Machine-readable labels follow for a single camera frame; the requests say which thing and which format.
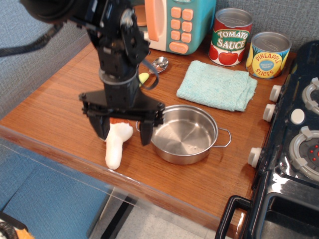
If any black toy stove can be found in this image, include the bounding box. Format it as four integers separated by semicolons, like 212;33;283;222
215;40;319;239

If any green handled metal spoon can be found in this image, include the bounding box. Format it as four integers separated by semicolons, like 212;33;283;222
139;56;169;90

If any light teal folded cloth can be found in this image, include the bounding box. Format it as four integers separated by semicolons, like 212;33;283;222
176;60;258;112

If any white plush mushroom toy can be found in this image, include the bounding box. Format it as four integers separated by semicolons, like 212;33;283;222
104;118;134;170

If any orange object bottom corner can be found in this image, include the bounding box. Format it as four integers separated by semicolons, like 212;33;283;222
0;211;34;239

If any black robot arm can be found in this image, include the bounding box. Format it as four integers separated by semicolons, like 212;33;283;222
22;0;165;145

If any teal toy microwave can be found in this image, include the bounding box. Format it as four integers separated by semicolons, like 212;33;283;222
131;0;216;55

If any stainless steel pot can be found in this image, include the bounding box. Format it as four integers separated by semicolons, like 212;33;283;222
151;105;232;165

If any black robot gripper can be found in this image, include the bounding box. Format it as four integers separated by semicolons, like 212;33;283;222
79;74;165;146

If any black braided cable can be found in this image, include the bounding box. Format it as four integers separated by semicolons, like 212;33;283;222
0;23;63;57

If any pineapple slices can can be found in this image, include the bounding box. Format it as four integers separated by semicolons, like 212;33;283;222
246;32;292;79

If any tomato sauce can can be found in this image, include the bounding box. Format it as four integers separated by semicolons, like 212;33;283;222
209;8;253;66

